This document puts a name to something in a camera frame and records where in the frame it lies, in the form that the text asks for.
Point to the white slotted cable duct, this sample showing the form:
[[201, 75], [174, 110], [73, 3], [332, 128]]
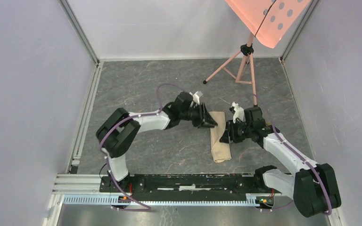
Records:
[[116, 200]]

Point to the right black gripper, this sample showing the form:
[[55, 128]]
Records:
[[229, 135]]

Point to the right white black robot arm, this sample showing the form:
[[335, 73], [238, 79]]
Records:
[[311, 186]]

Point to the pink music stand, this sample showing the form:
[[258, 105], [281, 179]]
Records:
[[267, 22]]

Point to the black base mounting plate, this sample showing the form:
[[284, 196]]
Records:
[[193, 187]]

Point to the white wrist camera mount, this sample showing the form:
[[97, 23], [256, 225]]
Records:
[[196, 97], [238, 112]]

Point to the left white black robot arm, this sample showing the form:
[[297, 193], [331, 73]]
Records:
[[118, 132]]

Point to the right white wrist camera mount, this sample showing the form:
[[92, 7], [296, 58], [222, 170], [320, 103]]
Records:
[[238, 112]]

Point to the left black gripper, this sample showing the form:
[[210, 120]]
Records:
[[207, 120]]

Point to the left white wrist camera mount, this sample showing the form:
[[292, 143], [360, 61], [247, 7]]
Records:
[[196, 97]]

